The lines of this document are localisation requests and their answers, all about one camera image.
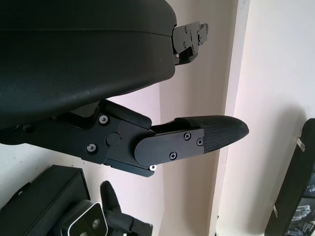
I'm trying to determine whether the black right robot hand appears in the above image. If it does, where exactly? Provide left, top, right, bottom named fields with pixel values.
left=99, top=180, right=151, bottom=236

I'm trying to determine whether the black camera box base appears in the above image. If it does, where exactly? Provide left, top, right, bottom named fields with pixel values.
left=0, top=165, right=91, bottom=236

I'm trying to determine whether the black framed poster board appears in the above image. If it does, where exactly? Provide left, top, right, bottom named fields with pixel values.
left=265, top=118, right=315, bottom=236

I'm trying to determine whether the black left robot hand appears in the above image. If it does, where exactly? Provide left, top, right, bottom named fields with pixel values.
left=0, top=0, right=251, bottom=178

